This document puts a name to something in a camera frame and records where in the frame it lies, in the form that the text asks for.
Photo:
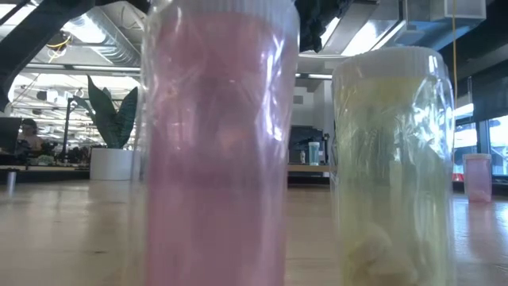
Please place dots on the corrugated silver air duct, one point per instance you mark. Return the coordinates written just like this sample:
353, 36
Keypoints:
115, 47

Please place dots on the green snake plant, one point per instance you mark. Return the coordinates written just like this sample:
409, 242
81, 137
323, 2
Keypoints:
113, 123

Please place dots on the white plant pot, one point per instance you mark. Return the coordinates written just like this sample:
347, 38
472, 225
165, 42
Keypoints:
111, 165

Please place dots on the red low object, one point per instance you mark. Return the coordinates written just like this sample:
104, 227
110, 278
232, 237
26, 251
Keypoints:
459, 177

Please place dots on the person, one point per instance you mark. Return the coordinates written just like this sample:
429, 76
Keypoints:
29, 139

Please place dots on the black ceiling device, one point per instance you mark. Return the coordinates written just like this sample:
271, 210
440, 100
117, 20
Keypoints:
61, 43

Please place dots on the black background screen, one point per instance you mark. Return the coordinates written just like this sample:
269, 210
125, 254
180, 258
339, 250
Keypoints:
8, 135

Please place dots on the black background machine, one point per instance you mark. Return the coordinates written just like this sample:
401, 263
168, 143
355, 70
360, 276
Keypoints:
297, 139

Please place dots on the long ceiling light bar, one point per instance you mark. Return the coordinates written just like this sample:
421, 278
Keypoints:
317, 76
99, 68

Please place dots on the green medicine bottle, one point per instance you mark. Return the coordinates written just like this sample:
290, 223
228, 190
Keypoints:
314, 155

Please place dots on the small grey metal post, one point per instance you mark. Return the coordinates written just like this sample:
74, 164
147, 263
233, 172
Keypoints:
11, 180

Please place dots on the large silver air duct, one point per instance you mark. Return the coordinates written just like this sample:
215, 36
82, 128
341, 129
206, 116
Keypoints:
456, 10

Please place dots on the pink medicine bottle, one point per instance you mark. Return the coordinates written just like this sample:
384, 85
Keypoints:
218, 159
477, 178

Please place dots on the black curved pole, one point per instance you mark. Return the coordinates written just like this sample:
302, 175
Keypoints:
67, 131

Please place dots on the background wooden desk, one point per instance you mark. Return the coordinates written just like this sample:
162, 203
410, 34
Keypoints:
35, 167

